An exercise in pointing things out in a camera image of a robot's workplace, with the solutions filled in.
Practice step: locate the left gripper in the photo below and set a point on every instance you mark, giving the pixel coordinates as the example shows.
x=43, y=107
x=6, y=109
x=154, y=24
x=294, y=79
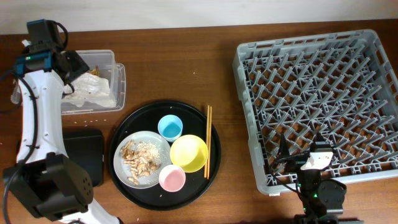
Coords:
x=78, y=63

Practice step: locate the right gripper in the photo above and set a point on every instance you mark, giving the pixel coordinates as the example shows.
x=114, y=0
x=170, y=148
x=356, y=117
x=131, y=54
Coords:
x=295, y=164

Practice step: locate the gold foil wrapper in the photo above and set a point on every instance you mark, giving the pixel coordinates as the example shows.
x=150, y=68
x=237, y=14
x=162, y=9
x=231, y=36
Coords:
x=95, y=72

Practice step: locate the white napkin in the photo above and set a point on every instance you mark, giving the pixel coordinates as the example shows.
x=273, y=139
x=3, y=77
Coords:
x=89, y=88

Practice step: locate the pink cup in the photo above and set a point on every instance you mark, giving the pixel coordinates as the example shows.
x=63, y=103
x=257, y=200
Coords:
x=172, y=178

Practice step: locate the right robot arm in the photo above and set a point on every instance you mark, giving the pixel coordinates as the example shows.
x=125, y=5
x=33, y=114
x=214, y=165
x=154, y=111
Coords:
x=322, y=199

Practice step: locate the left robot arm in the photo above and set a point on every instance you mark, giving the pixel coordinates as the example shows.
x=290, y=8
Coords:
x=44, y=179

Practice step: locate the clear plastic waste bin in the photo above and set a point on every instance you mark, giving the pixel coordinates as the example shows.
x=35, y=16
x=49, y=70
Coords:
x=109, y=81

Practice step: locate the grey dishwasher rack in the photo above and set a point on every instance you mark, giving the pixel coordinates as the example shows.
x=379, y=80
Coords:
x=340, y=85

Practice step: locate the black rectangular tray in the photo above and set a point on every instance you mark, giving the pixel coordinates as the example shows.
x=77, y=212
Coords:
x=86, y=148

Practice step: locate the right wooden chopstick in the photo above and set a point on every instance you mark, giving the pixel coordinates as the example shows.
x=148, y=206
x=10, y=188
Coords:
x=209, y=127

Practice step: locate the wooden chopstick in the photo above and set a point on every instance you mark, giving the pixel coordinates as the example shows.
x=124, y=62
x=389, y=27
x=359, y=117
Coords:
x=206, y=141
x=209, y=127

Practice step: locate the left wooden chopstick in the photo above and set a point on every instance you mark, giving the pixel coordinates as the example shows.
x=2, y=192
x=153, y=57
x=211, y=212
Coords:
x=206, y=141

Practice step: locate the yellow bowl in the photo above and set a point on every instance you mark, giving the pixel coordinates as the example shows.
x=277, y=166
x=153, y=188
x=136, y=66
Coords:
x=189, y=152

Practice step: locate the blue cup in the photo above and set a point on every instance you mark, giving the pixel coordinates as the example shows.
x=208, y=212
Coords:
x=170, y=127

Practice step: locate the food scraps on plate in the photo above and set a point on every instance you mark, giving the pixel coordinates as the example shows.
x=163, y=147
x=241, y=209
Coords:
x=143, y=159

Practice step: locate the grey plate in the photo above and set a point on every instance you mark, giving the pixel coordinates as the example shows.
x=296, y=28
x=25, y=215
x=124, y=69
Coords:
x=122, y=170

